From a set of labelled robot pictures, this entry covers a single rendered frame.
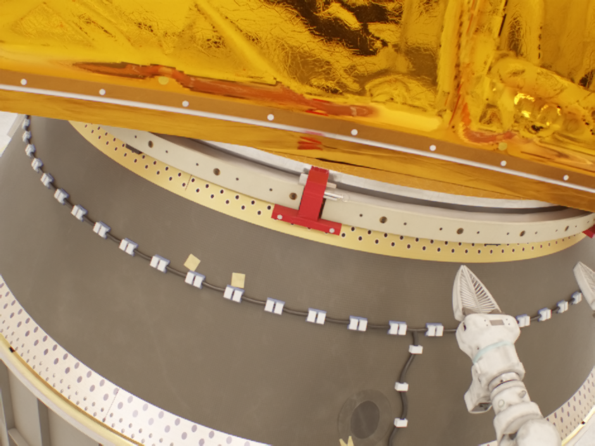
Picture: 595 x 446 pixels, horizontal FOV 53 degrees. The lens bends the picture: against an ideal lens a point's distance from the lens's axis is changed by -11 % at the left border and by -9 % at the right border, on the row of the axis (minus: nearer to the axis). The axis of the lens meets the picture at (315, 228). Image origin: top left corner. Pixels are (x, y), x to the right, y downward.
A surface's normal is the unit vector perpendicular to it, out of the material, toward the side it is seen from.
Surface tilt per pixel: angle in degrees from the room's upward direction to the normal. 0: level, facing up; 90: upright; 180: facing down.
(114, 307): 62
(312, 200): 90
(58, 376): 43
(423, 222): 90
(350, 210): 90
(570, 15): 88
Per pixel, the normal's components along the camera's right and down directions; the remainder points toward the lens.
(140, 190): -0.32, -0.09
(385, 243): 0.17, 0.06
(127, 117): 0.09, 0.52
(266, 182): -0.21, 0.46
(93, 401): -0.11, -0.36
